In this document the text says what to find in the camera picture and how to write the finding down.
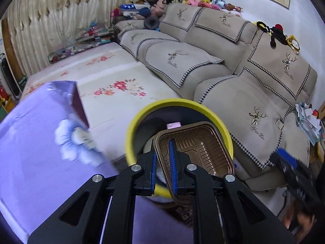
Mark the pile of plush toys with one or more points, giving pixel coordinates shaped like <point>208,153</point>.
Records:
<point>142,9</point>

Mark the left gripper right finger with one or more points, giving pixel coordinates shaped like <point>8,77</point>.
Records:
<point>182,184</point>

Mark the beige curtain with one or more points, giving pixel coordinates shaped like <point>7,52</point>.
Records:
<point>41,27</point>

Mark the black tower fan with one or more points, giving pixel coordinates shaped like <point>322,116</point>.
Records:
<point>9,77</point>

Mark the black yellow plush toy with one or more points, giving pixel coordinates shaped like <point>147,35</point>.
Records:
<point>277,34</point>

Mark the low shelf with toys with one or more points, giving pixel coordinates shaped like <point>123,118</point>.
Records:
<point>91,37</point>

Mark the brown plastic tray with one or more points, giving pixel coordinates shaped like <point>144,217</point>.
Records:
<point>203,144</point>

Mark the small purple box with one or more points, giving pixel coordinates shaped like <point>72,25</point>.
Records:
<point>173,125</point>

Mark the person right hand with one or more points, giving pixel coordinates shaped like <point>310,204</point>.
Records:
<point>305,221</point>

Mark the yellow rimmed trash bin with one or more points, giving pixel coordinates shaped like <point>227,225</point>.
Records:
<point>153,118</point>

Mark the beige sectional sofa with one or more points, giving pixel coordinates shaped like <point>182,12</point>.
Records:
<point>227,64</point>

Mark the purple floral tablecloth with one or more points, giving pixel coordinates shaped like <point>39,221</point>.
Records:
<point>48,152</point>

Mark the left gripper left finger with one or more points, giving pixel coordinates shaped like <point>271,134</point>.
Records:
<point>146,182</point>

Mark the white floral bed mat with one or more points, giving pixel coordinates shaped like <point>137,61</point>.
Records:
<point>113,87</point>

